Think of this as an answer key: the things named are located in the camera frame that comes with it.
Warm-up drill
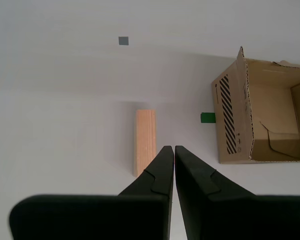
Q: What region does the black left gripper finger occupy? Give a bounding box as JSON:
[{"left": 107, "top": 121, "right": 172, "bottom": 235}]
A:
[
  {"left": 174, "top": 145, "right": 300, "bottom": 240},
  {"left": 9, "top": 145, "right": 175, "bottom": 240}
]

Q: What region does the light wooden block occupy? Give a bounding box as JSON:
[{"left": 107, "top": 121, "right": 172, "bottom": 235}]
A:
[{"left": 133, "top": 109, "right": 157, "bottom": 178}]

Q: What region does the open brown cardboard box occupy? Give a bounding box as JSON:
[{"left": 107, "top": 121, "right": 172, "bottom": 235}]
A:
[{"left": 211, "top": 45, "right": 300, "bottom": 165}]

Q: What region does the small green tape piece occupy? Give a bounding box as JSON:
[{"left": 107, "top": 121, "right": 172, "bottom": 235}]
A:
[{"left": 200, "top": 112, "right": 216, "bottom": 124}]

